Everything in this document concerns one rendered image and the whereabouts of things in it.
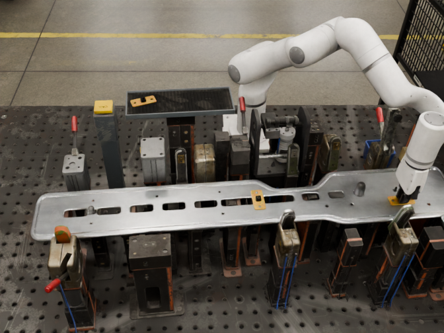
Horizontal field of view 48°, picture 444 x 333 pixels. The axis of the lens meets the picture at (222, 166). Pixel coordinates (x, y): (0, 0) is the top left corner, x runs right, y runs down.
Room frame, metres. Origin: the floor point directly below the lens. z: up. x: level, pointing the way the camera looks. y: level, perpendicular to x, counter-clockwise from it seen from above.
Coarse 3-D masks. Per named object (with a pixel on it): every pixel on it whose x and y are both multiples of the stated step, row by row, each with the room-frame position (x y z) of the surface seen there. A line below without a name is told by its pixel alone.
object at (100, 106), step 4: (96, 100) 1.37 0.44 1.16; (100, 100) 1.37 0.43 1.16; (104, 100) 1.37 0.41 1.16; (108, 100) 1.37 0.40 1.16; (96, 104) 1.34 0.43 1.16; (100, 104) 1.35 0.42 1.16; (104, 104) 1.35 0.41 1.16; (108, 104) 1.35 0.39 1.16; (112, 104) 1.36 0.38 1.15; (96, 108) 1.32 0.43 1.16; (100, 108) 1.32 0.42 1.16; (104, 108) 1.32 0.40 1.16; (108, 108) 1.33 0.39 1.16; (96, 112) 1.31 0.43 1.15; (100, 112) 1.31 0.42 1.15; (104, 112) 1.31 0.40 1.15; (108, 112) 1.32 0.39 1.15
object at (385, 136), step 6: (390, 108) 1.32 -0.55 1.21; (396, 108) 1.32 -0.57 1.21; (390, 114) 1.30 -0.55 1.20; (396, 114) 1.28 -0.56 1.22; (390, 120) 1.31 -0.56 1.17; (396, 120) 1.27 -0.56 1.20; (384, 126) 1.31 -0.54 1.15; (390, 126) 1.30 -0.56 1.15; (396, 126) 1.30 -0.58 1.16; (384, 132) 1.30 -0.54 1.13; (390, 132) 1.30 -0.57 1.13; (384, 138) 1.29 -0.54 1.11; (390, 138) 1.30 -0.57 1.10; (384, 144) 1.28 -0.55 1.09; (390, 144) 1.28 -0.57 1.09; (390, 150) 1.28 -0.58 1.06
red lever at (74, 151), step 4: (72, 120) 1.29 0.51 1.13; (76, 120) 1.30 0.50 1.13; (72, 124) 1.28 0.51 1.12; (76, 124) 1.28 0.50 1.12; (72, 128) 1.27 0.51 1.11; (76, 128) 1.27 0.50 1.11; (72, 132) 1.27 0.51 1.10; (76, 132) 1.27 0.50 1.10; (76, 136) 1.25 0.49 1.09; (76, 140) 1.24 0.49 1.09; (76, 144) 1.23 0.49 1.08; (72, 148) 1.21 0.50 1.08; (76, 148) 1.21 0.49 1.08; (72, 152) 1.20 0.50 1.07; (76, 152) 1.20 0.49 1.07
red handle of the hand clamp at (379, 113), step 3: (378, 108) 1.40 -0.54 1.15; (381, 108) 1.40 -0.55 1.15; (378, 111) 1.40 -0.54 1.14; (381, 111) 1.40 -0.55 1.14; (378, 114) 1.39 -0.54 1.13; (381, 114) 1.38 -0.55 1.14; (378, 117) 1.38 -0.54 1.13; (381, 117) 1.38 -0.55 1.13; (378, 120) 1.37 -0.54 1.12; (381, 120) 1.37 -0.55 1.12; (378, 123) 1.37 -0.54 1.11; (381, 123) 1.36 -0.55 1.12; (381, 126) 1.35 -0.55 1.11; (381, 129) 1.34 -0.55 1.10; (381, 132) 1.33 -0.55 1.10; (381, 135) 1.32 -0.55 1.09; (384, 147) 1.29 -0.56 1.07; (387, 147) 1.29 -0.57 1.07; (384, 150) 1.28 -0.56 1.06; (387, 150) 1.28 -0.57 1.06
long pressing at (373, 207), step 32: (64, 192) 1.08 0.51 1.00; (96, 192) 1.08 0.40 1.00; (128, 192) 1.09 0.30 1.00; (160, 192) 1.10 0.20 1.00; (192, 192) 1.10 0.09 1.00; (224, 192) 1.11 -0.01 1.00; (288, 192) 1.12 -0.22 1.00; (320, 192) 1.13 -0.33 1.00; (352, 192) 1.13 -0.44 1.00; (384, 192) 1.14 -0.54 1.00; (32, 224) 0.95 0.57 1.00; (64, 224) 0.95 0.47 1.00; (96, 224) 0.96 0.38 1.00; (128, 224) 0.96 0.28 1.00; (160, 224) 0.97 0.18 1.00; (192, 224) 0.97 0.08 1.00; (224, 224) 0.98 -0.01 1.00; (256, 224) 0.99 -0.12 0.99; (352, 224) 1.01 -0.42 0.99
